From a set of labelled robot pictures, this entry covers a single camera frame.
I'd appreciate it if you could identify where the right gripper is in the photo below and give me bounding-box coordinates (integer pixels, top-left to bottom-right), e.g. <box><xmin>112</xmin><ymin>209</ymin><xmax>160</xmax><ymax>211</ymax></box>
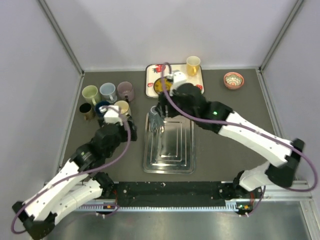
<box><xmin>155</xmin><ymin>89</ymin><xmax>198</xmax><ymax>124</ymax></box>

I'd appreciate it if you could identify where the cream mug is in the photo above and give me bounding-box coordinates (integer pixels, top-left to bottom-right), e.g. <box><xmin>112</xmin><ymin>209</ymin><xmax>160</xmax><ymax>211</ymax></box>
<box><xmin>114</xmin><ymin>100</ymin><xmax>132</xmax><ymax>116</ymax></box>

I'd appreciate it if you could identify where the grey blue mug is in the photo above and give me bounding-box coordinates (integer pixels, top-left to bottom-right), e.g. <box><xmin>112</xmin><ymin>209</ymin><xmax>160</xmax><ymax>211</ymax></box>
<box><xmin>148</xmin><ymin>106</ymin><xmax>164</xmax><ymax>131</ymax></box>

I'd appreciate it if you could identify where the dark blue mug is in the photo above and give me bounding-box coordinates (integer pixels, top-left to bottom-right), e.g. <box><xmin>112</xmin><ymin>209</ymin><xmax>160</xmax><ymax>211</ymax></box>
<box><xmin>94</xmin><ymin>101</ymin><xmax>110</xmax><ymax>118</ymax></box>

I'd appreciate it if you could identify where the purple mug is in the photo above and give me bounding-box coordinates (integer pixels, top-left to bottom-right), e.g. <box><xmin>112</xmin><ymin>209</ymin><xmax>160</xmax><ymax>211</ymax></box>
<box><xmin>117</xmin><ymin>81</ymin><xmax>135</xmax><ymax>103</ymax></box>

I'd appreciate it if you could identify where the brown striped cup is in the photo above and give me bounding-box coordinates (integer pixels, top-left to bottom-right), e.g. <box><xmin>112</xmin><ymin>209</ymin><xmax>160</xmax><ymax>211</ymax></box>
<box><xmin>79</xmin><ymin>102</ymin><xmax>95</xmax><ymax>121</ymax></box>

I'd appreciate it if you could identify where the light blue white mug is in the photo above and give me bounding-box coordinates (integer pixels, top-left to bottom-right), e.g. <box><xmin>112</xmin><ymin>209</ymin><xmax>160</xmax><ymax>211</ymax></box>
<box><xmin>99</xmin><ymin>82</ymin><xmax>118</xmax><ymax>104</ymax></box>

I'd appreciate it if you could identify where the green mug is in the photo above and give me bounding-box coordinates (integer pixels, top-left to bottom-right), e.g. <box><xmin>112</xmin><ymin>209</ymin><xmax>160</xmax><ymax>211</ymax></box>
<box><xmin>81</xmin><ymin>85</ymin><xmax>102</xmax><ymax>106</ymax></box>

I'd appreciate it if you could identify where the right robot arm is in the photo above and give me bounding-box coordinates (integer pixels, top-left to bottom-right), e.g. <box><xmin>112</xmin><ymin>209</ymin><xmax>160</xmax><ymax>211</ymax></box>
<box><xmin>156</xmin><ymin>83</ymin><xmax>305</xmax><ymax>198</ymax></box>

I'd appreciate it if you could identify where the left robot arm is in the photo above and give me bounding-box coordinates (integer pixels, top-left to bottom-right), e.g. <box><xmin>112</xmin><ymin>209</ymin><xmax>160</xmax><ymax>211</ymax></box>
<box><xmin>12</xmin><ymin>116</ymin><xmax>137</xmax><ymax>240</ymax></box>

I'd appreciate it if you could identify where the yellow mug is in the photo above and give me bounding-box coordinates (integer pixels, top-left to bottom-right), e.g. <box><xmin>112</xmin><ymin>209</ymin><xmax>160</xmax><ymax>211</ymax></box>
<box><xmin>186</xmin><ymin>56</ymin><xmax>201</xmax><ymax>77</ymax></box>

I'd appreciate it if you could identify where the yellow patterned plate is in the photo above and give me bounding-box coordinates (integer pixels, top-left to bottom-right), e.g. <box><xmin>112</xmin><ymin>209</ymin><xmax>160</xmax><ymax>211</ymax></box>
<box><xmin>153</xmin><ymin>77</ymin><xmax>173</xmax><ymax>95</ymax></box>

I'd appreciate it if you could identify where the strawberry serving tray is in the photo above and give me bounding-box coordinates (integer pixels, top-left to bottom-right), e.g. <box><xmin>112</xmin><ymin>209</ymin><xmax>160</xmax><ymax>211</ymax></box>
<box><xmin>145</xmin><ymin>63</ymin><xmax>205</xmax><ymax>98</ymax></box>

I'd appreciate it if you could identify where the pink patterned bowl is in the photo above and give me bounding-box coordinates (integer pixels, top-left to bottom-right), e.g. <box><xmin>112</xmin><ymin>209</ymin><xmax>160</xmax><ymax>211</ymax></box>
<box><xmin>223</xmin><ymin>72</ymin><xmax>245</xmax><ymax>90</ymax></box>

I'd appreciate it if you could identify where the metal tray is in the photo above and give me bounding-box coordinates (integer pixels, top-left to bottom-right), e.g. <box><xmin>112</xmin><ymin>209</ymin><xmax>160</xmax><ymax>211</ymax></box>
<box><xmin>143</xmin><ymin>115</ymin><xmax>196</xmax><ymax>174</ymax></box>

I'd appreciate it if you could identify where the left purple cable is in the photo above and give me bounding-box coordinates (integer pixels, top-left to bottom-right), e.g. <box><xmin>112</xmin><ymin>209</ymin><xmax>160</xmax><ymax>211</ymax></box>
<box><xmin>10</xmin><ymin>105</ymin><xmax>132</xmax><ymax>236</ymax></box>

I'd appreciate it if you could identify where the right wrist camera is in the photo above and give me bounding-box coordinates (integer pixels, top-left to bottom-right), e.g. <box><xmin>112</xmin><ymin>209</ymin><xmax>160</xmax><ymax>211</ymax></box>
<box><xmin>167</xmin><ymin>71</ymin><xmax>187</xmax><ymax>89</ymax></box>

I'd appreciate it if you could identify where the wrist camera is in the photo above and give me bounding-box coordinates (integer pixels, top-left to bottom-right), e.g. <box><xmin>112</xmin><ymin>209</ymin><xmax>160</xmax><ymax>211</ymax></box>
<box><xmin>103</xmin><ymin>105</ymin><xmax>123</xmax><ymax>126</ymax></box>
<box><xmin>167</xmin><ymin>71</ymin><xmax>187</xmax><ymax>89</ymax></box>

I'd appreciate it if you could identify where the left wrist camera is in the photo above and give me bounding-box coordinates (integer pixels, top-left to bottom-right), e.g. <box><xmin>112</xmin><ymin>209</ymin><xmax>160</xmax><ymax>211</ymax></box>
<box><xmin>103</xmin><ymin>105</ymin><xmax>123</xmax><ymax>126</ymax></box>

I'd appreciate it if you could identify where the aluminium frame rail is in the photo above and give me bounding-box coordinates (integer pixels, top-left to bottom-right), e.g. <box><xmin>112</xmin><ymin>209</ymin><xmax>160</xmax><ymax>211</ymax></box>
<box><xmin>42</xmin><ymin>180</ymin><xmax>313</xmax><ymax>213</ymax></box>

